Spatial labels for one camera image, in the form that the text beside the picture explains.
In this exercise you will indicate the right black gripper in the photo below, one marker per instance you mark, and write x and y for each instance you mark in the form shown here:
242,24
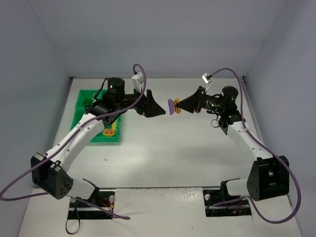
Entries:
199,100

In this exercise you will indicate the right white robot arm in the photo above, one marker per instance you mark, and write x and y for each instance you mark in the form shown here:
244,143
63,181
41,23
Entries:
267,176

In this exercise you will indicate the orange lego brick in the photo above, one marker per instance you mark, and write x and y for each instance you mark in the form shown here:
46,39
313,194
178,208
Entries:
109,132

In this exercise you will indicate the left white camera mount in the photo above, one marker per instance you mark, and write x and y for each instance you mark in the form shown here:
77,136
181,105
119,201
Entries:
138,80

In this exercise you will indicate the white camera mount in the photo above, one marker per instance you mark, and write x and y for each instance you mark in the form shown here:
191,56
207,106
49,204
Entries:
207,78
138,80

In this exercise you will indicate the yellow lego plate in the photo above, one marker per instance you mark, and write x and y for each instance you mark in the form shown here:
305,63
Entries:
114,126

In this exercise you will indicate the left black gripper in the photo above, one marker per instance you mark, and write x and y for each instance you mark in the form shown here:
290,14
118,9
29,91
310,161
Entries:
147,103

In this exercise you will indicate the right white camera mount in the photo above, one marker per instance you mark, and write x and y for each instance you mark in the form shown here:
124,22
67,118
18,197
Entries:
207,78

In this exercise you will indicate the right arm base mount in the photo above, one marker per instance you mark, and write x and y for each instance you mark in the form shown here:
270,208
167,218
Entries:
219,204

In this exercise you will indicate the orange lego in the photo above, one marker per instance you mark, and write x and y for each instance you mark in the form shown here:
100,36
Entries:
175,105

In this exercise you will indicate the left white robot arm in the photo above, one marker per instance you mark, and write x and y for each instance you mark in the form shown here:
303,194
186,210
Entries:
50,171

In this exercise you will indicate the green four-compartment sorting tray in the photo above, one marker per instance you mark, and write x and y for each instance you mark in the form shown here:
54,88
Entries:
80,111

